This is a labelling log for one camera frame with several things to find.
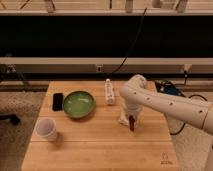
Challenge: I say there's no red pepper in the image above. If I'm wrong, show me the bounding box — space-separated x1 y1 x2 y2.
129 116 135 131

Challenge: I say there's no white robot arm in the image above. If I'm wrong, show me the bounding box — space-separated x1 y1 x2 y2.
119 74 213 136

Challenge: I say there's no white tube bottle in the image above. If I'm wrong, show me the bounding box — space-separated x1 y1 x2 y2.
105 79 115 105

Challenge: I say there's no green bowl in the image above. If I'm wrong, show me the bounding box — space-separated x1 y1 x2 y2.
63 91 95 119

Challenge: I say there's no black phone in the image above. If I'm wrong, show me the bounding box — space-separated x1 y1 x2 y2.
52 93 63 111

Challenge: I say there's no blue power adapter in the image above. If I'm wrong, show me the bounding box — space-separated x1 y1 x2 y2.
163 86 181 96

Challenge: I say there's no white paper cup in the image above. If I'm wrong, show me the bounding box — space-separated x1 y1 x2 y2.
35 118 57 141

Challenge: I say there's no black chair base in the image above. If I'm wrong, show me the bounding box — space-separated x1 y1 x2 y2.
0 114 20 125

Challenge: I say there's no black floor cable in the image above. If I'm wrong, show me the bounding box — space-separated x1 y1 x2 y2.
154 79 210 136

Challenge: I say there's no black hanging cable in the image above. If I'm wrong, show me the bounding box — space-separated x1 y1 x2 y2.
107 7 148 76

